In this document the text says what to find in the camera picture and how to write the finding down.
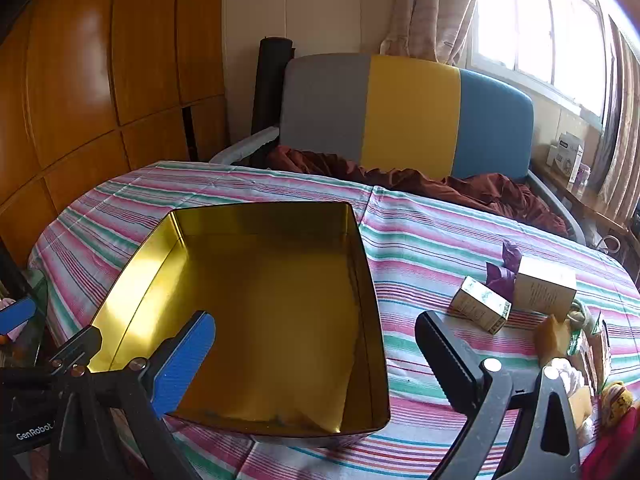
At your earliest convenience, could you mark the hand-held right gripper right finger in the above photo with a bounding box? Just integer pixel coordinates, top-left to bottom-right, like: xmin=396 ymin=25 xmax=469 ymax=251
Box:
xmin=415 ymin=310 xmax=583 ymax=480

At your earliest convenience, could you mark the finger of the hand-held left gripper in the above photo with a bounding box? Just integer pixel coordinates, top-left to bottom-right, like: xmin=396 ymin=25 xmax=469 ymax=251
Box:
xmin=0 ymin=296 xmax=38 ymax=337
xmin=47 ymin=326 xmax=103 ymax=376

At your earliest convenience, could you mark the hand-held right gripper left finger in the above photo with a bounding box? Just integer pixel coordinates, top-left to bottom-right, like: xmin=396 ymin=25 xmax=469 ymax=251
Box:
xmin=49 ymin=310 xmax=217 ymax=480

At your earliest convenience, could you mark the green white small box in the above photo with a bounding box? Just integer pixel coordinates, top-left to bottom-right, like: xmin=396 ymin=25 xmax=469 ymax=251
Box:
xmin=449 ymin=276 xmax=512 ymax=336

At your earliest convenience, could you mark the purple snack packet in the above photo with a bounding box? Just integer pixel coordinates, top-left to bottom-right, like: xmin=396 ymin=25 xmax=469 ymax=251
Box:
xmin=484 ymin=262 xmax=518 ymax=302

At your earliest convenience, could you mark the gold tin box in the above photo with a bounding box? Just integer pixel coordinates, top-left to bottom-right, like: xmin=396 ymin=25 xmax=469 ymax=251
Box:
xmin=89 ymin=201 xmax=392 ymax=450

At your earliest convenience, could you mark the beige cardboard box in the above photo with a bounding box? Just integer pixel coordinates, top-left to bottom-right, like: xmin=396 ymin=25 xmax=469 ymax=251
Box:
xmin=511 ymin=256 xmax=578 ymax=322

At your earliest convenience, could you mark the cracker packet with green ends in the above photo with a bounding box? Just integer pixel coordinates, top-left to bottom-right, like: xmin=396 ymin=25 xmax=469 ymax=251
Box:
xmin=570 ymin=310 xmax=612 ymax=396

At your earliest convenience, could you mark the small dark purple wrapper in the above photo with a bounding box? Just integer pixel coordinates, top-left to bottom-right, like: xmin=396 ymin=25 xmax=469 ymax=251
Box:
xmin=501 ymin=239 xmax=524 ymax=272

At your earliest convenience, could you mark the striped bed sheet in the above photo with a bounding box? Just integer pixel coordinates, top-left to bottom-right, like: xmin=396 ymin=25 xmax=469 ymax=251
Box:
xmin=27 ymin=160 xmax=640 ymax=480

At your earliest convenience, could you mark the yellow printed pouch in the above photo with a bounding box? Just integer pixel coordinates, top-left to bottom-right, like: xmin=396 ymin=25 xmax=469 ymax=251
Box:
xmin=600 ymin=381 xmax=632 ymax=423

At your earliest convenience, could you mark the dark red blanket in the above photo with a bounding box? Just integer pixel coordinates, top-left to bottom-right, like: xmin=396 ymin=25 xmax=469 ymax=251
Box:
xmin=267 ymin=145 xmax=571 ymax=238

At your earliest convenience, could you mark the red cloth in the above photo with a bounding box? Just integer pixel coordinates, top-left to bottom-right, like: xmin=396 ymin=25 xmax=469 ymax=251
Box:
xmin=580 ymin=410 xmax=640 ymax=480

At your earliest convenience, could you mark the wooden side table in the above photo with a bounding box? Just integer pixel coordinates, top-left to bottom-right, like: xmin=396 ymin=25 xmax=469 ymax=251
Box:
xmin=530 ymin=157 xmax=631 ymax=241

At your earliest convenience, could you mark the white carton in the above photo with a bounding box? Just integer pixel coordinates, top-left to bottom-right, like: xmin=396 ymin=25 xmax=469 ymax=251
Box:
xmin=546 ymin=131 xmax=585 ymax=183

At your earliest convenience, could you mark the wooden wardrobe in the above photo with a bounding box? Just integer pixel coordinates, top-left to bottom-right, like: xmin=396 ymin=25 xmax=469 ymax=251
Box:
xmin=0 ymin=0 xmax=231 ymax=271

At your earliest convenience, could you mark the beige patterned curtain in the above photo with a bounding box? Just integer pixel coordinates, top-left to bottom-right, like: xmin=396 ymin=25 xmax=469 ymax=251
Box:
xmin=595 ymin=15 xmax=640 ymax=221
xmin=380 ymin=0 xmax=478 ymax=66

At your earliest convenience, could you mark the black rolled mat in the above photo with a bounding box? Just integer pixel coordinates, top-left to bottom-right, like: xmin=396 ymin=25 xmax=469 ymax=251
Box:
xmin=250 ymin=36 xmax=296 ymax=136

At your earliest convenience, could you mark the window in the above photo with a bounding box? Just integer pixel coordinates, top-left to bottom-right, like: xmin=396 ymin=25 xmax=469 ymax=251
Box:
xmin=472 ymin=0 xmax=613 ymax=121

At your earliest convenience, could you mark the grey bed rail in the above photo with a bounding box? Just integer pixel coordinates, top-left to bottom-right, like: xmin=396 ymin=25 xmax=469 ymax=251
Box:
xmin=527 ymin=170 xmax=587 ymax=247

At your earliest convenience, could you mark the white bed rail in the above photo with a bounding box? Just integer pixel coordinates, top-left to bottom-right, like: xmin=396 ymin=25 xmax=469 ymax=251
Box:
xmin=209 ymin=126 xmax=281 ymax=166

